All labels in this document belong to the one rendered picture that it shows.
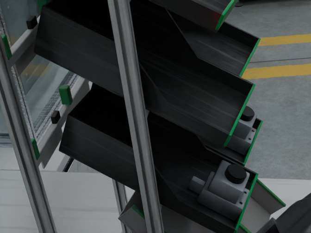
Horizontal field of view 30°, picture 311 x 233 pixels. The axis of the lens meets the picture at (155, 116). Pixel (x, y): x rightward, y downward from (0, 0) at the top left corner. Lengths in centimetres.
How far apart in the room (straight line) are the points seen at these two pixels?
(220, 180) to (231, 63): 20
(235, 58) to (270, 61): 293
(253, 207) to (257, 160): 181
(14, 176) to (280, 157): 167
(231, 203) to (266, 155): 215
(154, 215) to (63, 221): 63
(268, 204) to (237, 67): 35
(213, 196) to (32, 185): 26
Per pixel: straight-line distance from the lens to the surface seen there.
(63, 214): 145
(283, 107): 336
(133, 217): 89
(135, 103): 71
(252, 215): 113
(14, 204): 153
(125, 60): 69
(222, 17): 65
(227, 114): 79
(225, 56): 92
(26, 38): 82
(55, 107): 186
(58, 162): 162
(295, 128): 319
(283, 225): 61
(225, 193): 83
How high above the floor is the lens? 178
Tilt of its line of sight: 32 degrees down
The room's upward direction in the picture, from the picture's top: 8 degrees counter-clockwise
